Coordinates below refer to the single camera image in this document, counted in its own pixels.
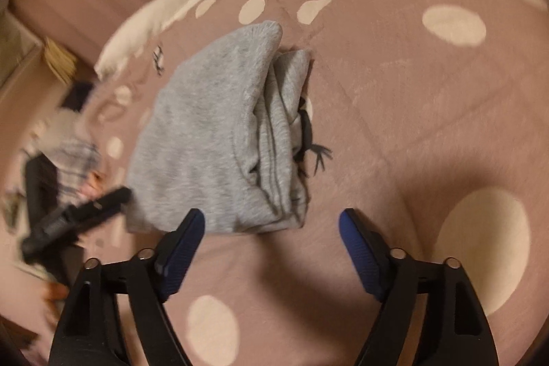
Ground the beige tassel fringe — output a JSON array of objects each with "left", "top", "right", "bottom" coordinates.
[{"left": 44, "top": 37, "right": 78, "bottom": 85}]

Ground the blue plaid cloth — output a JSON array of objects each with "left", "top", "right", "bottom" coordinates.
[{"left": 25, "top": 108, "right": 101, "bottom": 204}]

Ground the grey New York sweatshirt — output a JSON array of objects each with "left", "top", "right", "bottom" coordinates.
[{"left": 126, "top": 20, "right": 310, "bottom": 233}]

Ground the white goose plush toy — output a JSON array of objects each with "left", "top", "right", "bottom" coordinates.
[{"left": 94, "top": 0, "right": 201, "bottom": 80}]

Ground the pink polka dot bedspread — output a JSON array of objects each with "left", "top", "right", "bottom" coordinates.
[{"left": 51, "top": 0, "right": 549, "bottom": 366}]

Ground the pink and orange clothes pile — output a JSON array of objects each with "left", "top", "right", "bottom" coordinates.
[{"left": 78, "top": 170, "right": 105, "bottom": 200}]

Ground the grey and black pillow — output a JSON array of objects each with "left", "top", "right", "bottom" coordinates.
[{"left": 59, "top": 81, "right": 95, "bottom": 113}]

